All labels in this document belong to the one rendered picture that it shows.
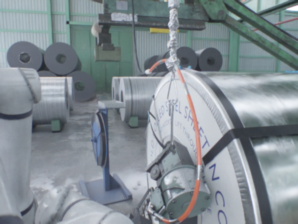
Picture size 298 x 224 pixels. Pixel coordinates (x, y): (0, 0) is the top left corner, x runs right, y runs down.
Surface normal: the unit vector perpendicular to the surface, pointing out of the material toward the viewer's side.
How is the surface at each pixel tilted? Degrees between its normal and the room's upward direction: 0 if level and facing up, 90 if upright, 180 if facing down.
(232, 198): 90
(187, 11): 90
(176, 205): 115
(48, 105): 94
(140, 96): 79
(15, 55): 90
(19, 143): 111
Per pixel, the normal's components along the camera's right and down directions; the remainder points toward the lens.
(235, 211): -0.97, 0.04
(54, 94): 0.24, -0.18
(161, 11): 0.26, 0.15
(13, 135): 0.48, 0.47
